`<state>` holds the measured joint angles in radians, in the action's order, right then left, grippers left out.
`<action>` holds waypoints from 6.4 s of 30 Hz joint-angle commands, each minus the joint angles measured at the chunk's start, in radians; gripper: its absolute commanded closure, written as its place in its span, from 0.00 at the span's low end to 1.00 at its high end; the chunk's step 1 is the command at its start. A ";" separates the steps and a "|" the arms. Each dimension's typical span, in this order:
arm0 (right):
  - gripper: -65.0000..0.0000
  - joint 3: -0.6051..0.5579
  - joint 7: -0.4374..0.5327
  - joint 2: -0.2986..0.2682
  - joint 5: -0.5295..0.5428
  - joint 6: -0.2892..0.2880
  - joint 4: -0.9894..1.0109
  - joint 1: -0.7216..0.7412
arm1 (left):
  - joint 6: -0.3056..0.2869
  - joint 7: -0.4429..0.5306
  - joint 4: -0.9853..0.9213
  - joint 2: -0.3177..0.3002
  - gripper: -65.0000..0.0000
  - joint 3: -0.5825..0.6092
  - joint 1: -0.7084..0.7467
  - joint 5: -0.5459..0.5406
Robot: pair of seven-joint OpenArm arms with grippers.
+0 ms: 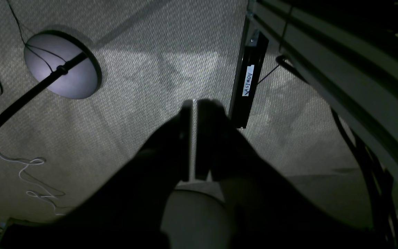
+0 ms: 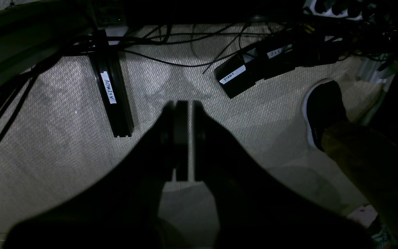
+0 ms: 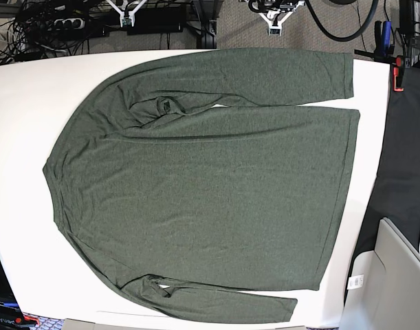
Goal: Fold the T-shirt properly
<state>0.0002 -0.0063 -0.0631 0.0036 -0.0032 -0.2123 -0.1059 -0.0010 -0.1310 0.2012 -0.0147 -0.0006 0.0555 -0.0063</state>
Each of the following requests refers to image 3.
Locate green long-sleeve shirt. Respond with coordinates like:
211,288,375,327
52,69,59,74
43,48,360,324

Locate red clamp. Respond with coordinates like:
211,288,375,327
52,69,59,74
393,56,405,92

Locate grey plastic bin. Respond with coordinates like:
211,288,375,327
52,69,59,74
339,218,420,329

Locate black box with orange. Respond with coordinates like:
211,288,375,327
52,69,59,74
0,260,40,329

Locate black aluminium frame rail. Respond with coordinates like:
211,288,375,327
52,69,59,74
192,0,219,50

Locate blue handled clamp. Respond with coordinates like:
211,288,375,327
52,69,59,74
382,21,391,56

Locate thick black cable loop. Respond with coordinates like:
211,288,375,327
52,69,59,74
305,0,380,41

